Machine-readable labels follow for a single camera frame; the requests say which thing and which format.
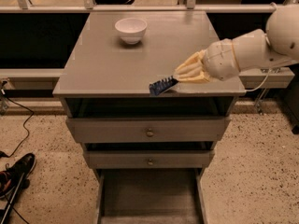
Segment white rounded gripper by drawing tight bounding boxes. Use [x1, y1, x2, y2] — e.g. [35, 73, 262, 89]
[173, 39, 240, 84]

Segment blue rxbar blueberry wrapper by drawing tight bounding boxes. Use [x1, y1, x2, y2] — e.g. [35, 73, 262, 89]
[149, 77, 178, 96]

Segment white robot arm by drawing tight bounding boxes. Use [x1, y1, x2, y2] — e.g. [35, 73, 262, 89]
[174, 5, 299, 83]

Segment grey wooden drawer cabinet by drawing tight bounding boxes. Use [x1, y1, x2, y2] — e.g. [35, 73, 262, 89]
[52, 10, 247, 224]

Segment grey top drawer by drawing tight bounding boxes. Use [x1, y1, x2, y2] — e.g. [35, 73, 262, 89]
[66, 117, 230, 143]

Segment grey drawer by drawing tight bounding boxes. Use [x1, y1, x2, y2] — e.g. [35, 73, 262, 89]
[83, 150, 215, 169]
[93, 168, 208, 224]
[66, 117, 230, 143]

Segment grey middle drawer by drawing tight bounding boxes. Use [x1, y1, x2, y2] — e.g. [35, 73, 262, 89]
[83, 150, 215, 169]

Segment grey bottom drawer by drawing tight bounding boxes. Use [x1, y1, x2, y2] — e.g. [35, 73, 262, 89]
[93, 168, 208, 224]

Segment white ceramic bowl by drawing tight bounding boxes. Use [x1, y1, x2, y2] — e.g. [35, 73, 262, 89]
[115, 18, 148, 45]

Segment black sneaker with orange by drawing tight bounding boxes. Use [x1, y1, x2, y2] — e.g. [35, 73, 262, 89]
[0, 153, 36, 198]

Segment black bar on floor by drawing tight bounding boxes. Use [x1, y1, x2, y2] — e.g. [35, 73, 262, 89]
[0, 175, 25, 224]

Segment white cable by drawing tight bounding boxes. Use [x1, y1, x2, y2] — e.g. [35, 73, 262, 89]
[244, 2, 281, 93]

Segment metal railing frame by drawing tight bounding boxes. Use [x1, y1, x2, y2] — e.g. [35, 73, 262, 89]
[0, 0, 299, 15]

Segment black floor cable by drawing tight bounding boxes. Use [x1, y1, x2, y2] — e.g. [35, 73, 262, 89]
[0, 89, 36, 159]

